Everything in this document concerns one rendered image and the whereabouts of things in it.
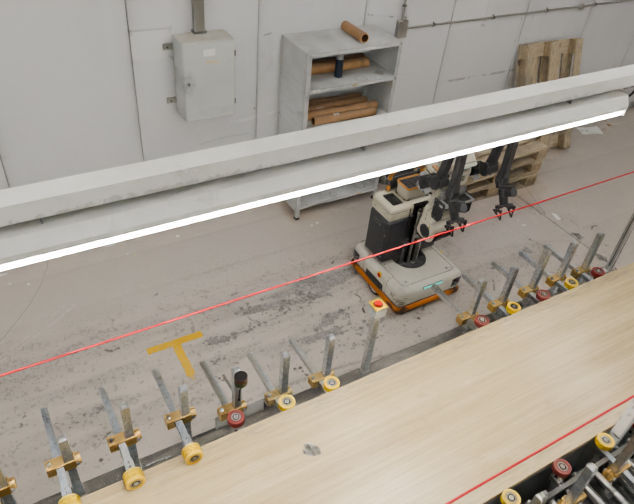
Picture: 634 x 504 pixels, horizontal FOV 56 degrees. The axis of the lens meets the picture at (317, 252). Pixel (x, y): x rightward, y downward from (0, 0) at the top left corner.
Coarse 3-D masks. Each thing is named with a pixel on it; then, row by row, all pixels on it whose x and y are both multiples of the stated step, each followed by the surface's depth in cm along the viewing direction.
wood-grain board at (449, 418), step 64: (512, 320) 339; (576, 320) 344; (384, 384) 296; (448, 384) 300; (512, 384) 303; (576, 384) 307; (256, 448) 263; (320, 448) 266; (384, 448) 269; (448, 448) 271; (512, 448) 274; (576, 448) 279
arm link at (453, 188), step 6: (456, 156) 360; (462, 156) 355; (456, 162) 361; (462, 162) 358; (456, 168) 362; (462, 168) 361; (456, 174) 364; (462, 174) 365; (450, 180) 370; (456, 180) 366; (450, 186) 371; (456, 186) 368; (450, 192) 371; (456, 192) 372; (450, 198) 373; (456, 198) 375
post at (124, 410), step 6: (126, 402) 244; (120, 408) 241; (126, 408) 242; (120, 414) 246; (126, 414) 244; (126, 420) 247; (126, 426) 249; (132, 426) 251; (126, 432) 251; (132, 432) 253; (132, 450) 261; (132, 456) 263; (138, 462) 268
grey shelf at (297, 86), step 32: (320, 32) 487; (384, 32) 500; (288, 64) 479; (384, 64) 516; (288, 96) 494; (320, 96) 532; (384, 96) 528; (288, 128) 510; (320, 192) 561; (352, 192) 565
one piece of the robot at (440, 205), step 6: (462, 186) 408; (444, 192) 401; (462, 192) 412; (444, 198) 405; (462, 198) 408; (468, 198) 408; (438, 204) 404; (444, 204) 399; (468, 204) 415; (432, 210) 411; (438, 210) 405; (468, 210) 417; (432, 216) 413; (438, 216) 407
